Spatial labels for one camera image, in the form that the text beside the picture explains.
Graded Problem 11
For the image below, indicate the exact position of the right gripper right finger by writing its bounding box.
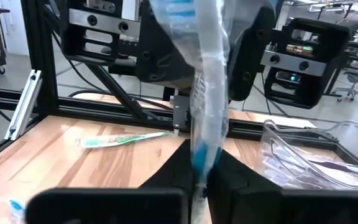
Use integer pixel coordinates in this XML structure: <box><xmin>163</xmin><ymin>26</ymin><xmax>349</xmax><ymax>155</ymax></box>
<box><xmin>206</xmin><ymin>149</ymin><xmax>284</xmax><ymax>224</ymax></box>

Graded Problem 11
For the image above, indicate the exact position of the green white toothbrush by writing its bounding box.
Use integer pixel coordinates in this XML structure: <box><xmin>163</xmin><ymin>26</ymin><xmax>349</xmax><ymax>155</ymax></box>
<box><xmin>78</xmin><ymin>131</ymin><xmax>171</xmax><ymax>149</ymax></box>

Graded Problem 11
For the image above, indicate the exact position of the thick black cable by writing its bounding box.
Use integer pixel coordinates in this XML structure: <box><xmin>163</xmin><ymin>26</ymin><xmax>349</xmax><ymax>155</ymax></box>
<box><xmin>68</xmin><ymin>89</ymin><xmax>173</xmax><ymax>111</ymax></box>

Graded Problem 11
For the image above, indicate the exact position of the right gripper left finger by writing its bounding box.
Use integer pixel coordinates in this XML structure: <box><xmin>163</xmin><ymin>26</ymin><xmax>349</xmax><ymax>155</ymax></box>
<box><xmin>140</xmin><ymin>139</ymin><xmax>195</xmax><ymax>200</ymax></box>

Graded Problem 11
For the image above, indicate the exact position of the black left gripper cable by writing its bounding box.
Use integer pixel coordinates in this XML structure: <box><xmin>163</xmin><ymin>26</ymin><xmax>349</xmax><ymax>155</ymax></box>
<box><xmin>50</xmin><ymin>30</ymin><xmax>105</xmax><ymax>91</ymax></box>

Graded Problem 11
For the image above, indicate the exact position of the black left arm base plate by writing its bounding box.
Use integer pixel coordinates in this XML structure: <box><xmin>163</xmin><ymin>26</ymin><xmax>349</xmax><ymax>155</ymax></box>
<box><xmin>170</xmin><ymin>94</ymin><xmax>191</xmax><ymax>131</ymax></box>

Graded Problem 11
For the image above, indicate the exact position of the grey office chair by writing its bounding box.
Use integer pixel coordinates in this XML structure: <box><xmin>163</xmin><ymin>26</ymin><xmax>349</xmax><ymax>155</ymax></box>
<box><xmin>332</xmin><ymin>60</ymin><xmax>358</xmax><ymax>104</ymax></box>

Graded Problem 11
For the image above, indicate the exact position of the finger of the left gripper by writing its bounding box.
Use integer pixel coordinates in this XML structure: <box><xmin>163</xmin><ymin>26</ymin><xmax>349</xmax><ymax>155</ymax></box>
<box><xmin>135</xmin><ymin>0</ymin><xmax>198</xmax><ymax>91</ymax></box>
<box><xmin>228</xmin><ymin>6</ymin><xmax>277</xmax><ymax>102</ymax></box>

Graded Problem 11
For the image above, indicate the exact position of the clear plastic bin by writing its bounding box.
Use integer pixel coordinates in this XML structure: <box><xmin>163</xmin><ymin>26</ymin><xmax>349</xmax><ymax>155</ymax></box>
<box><xmin>256</xmin><ymin>119</ymin><xmax>358</xmax><ymax>191</ymax></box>

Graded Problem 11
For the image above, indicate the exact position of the silver aluminium post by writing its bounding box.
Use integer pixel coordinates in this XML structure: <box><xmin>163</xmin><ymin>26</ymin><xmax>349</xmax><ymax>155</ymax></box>
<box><xmin>4</xmin><ymin>70</ymin><xmax>43</xmax><ymax>141</ymax></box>

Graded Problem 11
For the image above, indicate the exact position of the blue white toothbrush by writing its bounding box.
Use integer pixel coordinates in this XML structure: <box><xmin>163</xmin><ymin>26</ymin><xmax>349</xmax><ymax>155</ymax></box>
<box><xmin>149</xmin><ymin>0</ymin><xmax>232</xmax><ymax>224</ymax></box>
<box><xmin>9</xmin><ymin>198</ymin><xmax>27</xmax><ymax>220</ymax></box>

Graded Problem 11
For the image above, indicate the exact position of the purple white toothbrush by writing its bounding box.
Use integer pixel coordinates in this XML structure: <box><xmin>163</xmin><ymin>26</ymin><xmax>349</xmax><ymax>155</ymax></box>
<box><xmin>270</xmin><ymin>167</ymin><xmax>358</xmax><ymax>190</ymax></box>
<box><xmin>303</xmin><ymin>157</ymin><xmax>358</xmax><ymax>179</ymax></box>

